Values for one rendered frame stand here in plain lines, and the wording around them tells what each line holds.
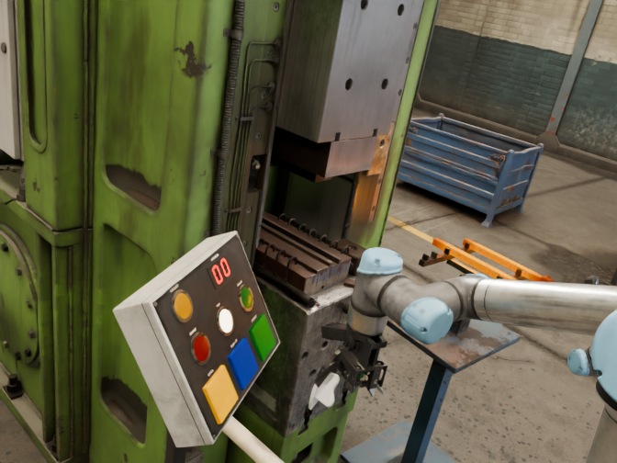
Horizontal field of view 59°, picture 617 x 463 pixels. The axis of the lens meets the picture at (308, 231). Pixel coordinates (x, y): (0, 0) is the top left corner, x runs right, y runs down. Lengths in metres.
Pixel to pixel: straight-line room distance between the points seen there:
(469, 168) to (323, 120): 4.05
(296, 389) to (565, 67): 8.26
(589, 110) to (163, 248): 8.30
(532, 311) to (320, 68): 0.72
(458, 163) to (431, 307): 4.48
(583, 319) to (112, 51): 1.22
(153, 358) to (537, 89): 8.94
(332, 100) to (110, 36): 0.59
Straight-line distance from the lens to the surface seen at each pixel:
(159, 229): 1.41
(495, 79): 9.96
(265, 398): 1.78
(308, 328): 1.51
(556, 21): 9.57
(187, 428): 1.03
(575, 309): 0.89
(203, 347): 1.01
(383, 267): 0.96
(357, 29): 1.34
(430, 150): 5.48
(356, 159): 1.47
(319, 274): 1.54
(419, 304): 0.92
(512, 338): 2.11
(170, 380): 0.98
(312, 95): 1.33
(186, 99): 1.26
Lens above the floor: 1.69
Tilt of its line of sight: 23 degrees down
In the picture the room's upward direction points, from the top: 10 degrees clockwise
